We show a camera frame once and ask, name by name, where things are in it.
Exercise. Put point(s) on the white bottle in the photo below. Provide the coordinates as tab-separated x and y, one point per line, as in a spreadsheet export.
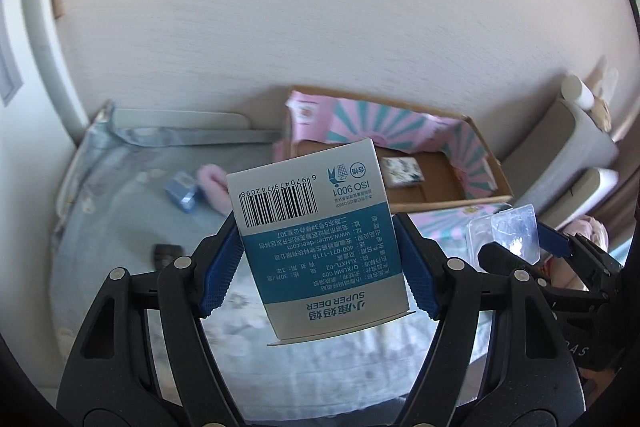
576	91

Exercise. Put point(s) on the small floral patterned packet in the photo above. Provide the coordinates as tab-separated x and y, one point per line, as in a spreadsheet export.
402	172

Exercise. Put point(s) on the clear plastic blister pack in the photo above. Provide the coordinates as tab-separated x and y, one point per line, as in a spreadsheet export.
505	232

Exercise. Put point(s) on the grey padded chair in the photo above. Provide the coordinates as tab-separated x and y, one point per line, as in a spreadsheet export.
560	157

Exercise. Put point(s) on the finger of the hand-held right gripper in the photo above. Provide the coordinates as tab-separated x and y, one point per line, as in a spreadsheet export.
552	241
500	257

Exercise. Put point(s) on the beige plush toy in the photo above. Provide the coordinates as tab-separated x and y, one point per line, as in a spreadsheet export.
602	102

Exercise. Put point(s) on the white bed headboard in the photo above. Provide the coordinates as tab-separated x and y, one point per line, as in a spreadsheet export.
185	119

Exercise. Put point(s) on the small blue box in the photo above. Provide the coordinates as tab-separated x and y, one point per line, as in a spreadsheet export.
181	191

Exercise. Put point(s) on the small dark object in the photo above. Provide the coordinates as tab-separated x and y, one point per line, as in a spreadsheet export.
166	255

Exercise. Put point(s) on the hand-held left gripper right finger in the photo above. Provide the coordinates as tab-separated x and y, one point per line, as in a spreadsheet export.
419	268

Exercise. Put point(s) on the cardboard box with pink lining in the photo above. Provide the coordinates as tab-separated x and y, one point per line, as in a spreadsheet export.
435	169

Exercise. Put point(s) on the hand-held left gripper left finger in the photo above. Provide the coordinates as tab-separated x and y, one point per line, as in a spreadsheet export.
222	263

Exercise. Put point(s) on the white door frame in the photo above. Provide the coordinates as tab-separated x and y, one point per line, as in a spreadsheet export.
50	57

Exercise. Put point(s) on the white and blue carton box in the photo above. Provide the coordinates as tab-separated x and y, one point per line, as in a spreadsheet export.
320	247

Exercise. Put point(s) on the pink fluffy slipper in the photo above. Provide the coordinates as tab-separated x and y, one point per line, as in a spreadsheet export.
216	187

